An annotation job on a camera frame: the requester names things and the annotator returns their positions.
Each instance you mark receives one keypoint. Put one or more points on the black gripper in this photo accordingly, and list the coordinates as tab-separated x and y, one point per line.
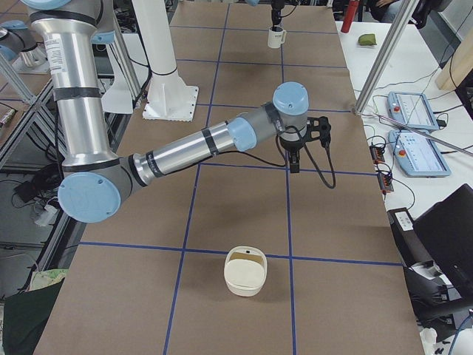
292	146
275	15

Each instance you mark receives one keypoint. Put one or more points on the white HOME mug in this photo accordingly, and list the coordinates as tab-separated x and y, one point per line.
276	37

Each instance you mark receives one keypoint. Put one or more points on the red bottle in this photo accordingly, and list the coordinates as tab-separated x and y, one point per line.
349	15

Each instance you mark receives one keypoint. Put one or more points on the green pouch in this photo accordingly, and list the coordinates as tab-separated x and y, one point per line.
367	40

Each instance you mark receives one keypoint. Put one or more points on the brown table mat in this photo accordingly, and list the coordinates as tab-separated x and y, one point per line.
150	280

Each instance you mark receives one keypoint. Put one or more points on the cream lidded bin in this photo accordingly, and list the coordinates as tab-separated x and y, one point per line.
245	270

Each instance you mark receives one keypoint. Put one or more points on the near teach pendant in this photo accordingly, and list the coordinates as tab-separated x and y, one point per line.
416	155

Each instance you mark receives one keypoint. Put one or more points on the teach pendant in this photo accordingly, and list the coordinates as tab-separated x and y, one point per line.
412	109
416	155

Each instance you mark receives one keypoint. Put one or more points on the far teach pendant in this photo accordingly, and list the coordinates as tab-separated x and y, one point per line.
412	109

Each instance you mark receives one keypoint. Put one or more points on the black monitor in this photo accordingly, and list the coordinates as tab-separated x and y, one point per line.
445	230

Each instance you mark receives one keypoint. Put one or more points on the dark green cloth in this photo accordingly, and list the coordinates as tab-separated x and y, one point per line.
25	318

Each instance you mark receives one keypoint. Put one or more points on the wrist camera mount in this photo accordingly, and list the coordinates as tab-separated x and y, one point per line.
318	129

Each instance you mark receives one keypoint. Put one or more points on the aluminium frame post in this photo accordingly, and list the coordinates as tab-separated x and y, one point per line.
394	34

